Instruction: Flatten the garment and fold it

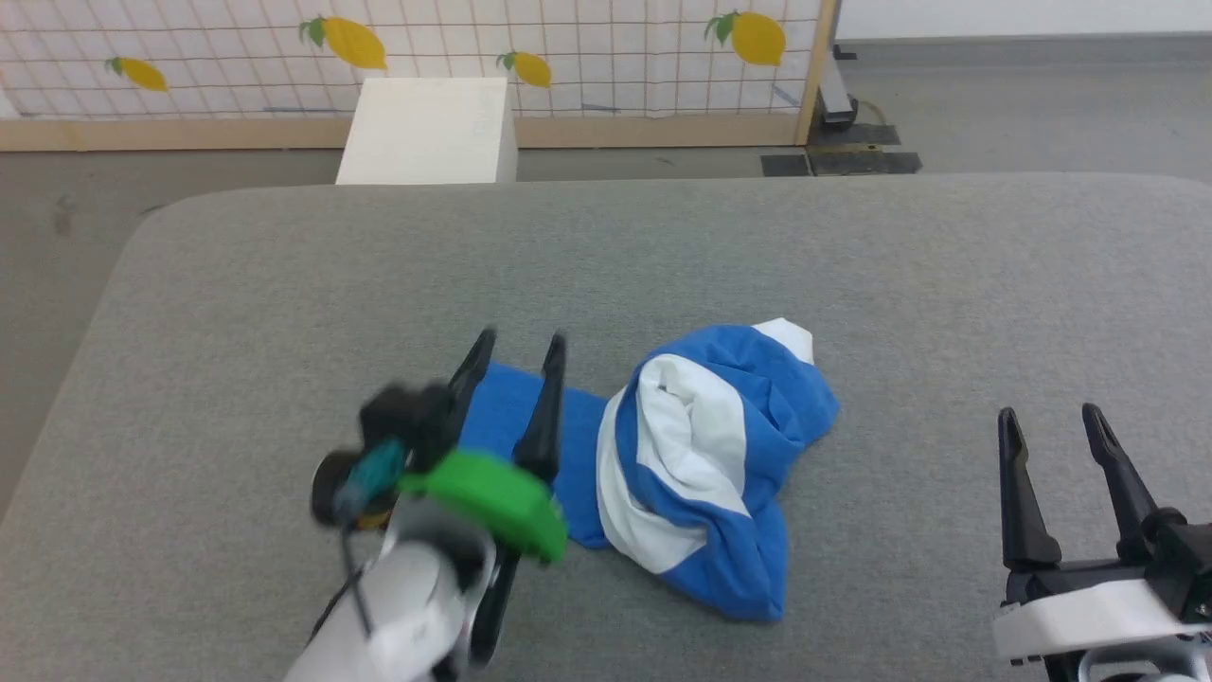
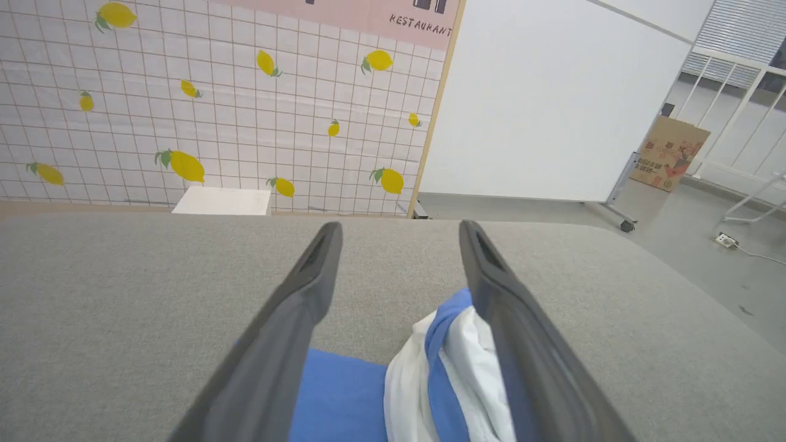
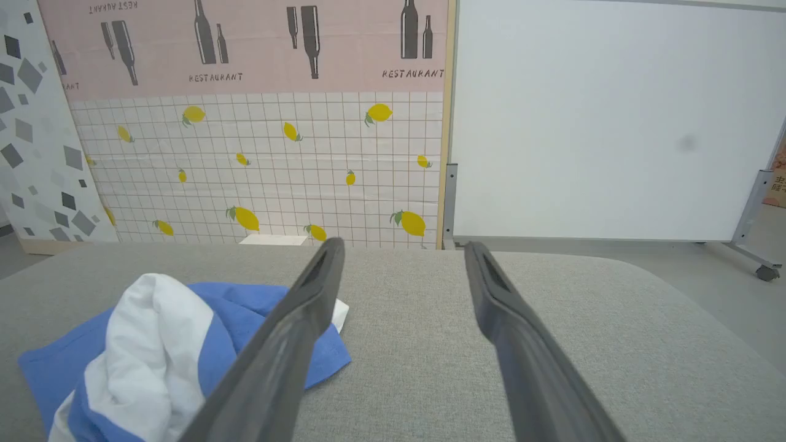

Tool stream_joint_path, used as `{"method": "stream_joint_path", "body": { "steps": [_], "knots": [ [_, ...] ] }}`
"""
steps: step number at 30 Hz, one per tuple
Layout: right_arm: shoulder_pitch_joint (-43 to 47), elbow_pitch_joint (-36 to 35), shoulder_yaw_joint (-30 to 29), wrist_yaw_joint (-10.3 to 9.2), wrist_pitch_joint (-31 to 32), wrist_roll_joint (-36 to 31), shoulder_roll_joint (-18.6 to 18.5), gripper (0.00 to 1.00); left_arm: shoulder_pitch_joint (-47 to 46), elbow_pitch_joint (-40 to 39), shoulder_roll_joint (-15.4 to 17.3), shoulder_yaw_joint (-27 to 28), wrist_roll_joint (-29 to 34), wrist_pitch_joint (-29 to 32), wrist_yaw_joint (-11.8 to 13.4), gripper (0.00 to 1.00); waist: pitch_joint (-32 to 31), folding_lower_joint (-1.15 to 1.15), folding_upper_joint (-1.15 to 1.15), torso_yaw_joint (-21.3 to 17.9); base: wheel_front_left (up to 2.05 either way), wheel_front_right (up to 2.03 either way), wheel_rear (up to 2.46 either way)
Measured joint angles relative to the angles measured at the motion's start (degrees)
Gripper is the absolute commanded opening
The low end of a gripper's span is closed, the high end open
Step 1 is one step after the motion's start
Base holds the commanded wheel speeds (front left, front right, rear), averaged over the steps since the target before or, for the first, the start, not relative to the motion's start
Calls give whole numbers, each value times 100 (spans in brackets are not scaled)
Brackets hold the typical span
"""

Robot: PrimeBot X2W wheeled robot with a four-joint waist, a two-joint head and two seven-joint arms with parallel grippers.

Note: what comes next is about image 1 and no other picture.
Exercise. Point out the large black floor mat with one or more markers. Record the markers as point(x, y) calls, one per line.
point(866, 163)

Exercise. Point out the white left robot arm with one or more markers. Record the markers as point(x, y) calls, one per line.
point(417, 597)

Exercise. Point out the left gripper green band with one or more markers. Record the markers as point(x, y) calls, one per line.
point(492, 497)

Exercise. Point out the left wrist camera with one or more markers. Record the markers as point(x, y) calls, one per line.
point(355, 485)

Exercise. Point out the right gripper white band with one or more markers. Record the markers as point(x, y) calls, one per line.
point(1089, 616)

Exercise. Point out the white box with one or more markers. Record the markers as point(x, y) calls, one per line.
point(426, 133)

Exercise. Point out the grey metal stand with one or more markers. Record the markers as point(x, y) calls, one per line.
point(837, 95)

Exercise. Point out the grey fabric sofa cushion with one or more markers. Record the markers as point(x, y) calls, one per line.
point(379, 275)

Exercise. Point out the blue and white garment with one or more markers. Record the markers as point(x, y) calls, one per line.
point(729, 455)

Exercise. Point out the small black floor mat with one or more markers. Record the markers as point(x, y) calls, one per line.
point(785, 165)

